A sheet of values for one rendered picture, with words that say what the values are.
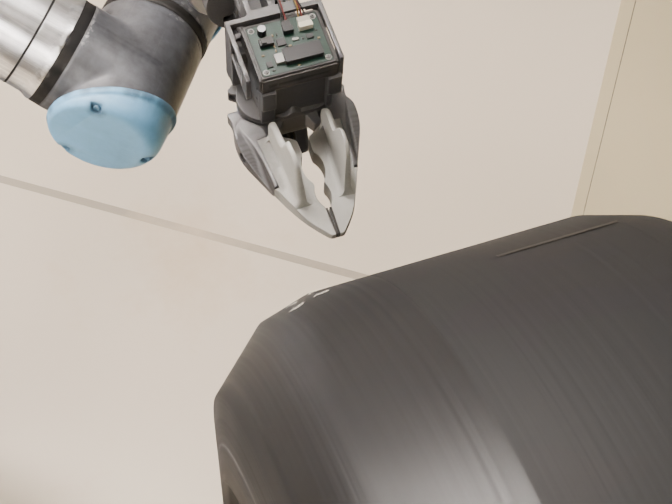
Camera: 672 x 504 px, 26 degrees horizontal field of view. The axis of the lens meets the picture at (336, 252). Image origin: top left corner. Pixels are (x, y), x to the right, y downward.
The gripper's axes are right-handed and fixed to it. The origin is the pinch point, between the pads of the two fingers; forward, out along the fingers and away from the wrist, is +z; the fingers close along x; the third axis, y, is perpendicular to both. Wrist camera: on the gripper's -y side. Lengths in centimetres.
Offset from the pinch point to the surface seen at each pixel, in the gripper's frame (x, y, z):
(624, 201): 56, -81, -31
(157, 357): -8, -130, -50
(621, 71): 56, -64, -41
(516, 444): -1.6, 28.4, 27.0
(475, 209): 52, -132, -60
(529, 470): -1.6, 28.9, 28.4
